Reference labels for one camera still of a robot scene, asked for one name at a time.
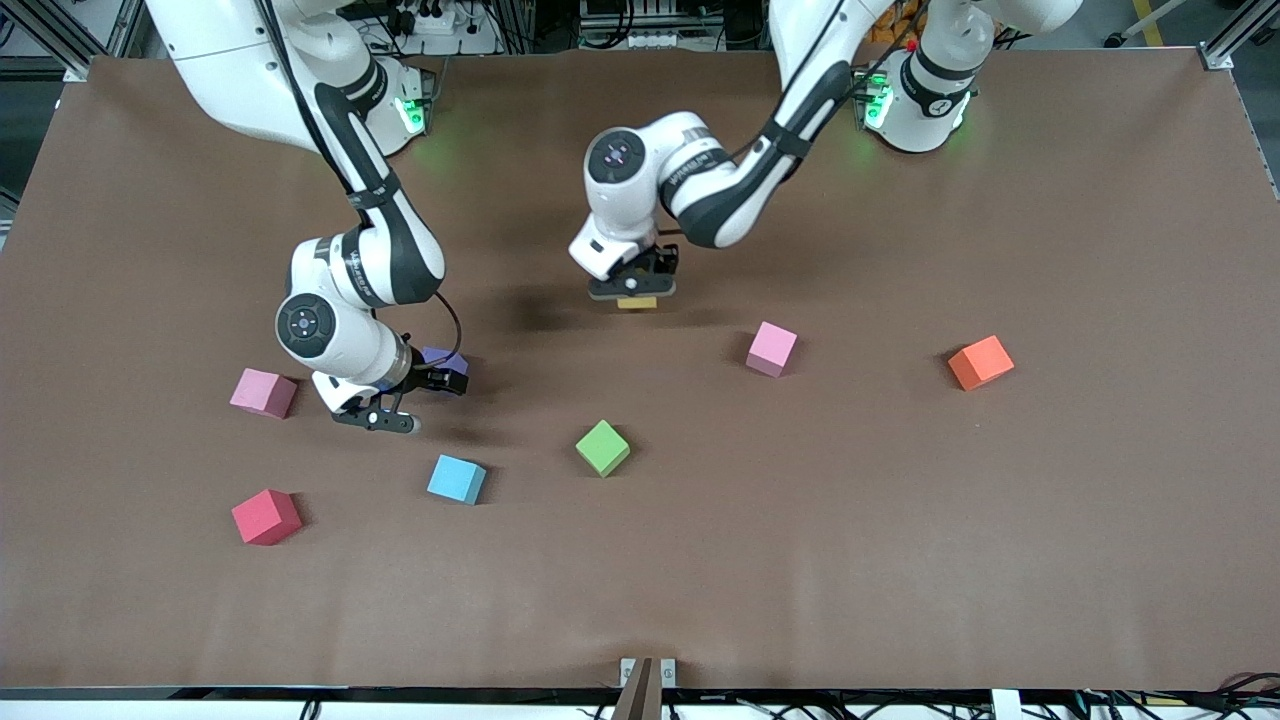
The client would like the red foam cube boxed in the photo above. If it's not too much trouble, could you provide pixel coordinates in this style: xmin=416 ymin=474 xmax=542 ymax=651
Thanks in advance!
xmin=231 ymin=488 xmax=304 ymax=547

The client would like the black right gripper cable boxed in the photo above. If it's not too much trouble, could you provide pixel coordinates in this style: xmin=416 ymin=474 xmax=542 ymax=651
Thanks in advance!
xmin=432 ymin=288 xmax=464 ymax=369

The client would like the silver table edge bracket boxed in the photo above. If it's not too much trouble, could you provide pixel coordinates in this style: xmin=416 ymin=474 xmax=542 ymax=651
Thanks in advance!
xmin=619 ymin=657 xmax=678 ymax=690

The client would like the brown table cover mat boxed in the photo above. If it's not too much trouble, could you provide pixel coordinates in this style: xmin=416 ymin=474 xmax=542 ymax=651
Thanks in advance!
xmin=0 ymin=45 xmax=1280 ymax=693

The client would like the blue foam cube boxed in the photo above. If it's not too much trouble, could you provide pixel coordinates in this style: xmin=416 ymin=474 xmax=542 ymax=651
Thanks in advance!
xmin=426 ymin=454 xmax=488 ymax=506

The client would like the green foam cube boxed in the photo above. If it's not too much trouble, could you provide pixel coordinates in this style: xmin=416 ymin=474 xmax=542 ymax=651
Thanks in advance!
xmin=575 ymin=418 xmax=632 ymax=479

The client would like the aluminium frame post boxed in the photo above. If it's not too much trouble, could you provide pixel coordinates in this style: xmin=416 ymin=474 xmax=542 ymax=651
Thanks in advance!
xmin=1198 ymin=0 xmax=1280 ymax=73
xmin=0 ymin=0 xmax=91 ymax=83

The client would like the pink foam cube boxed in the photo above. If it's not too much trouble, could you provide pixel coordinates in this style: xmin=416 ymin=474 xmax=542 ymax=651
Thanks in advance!
xmin=745 ymin=320 xmax=800 ymax=379
xmin=229 ymin=367 xmax=300 ymax=420

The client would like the black cable bundle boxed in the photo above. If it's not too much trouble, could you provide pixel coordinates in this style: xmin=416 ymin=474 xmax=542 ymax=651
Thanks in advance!
xmin=1075 ymin=672 xmax=1280 ymax=720

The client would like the orange foam cube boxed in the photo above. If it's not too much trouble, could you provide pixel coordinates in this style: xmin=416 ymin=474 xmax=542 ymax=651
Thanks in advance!
xmin=947 ymin=334 xmax=1016 ymax=392

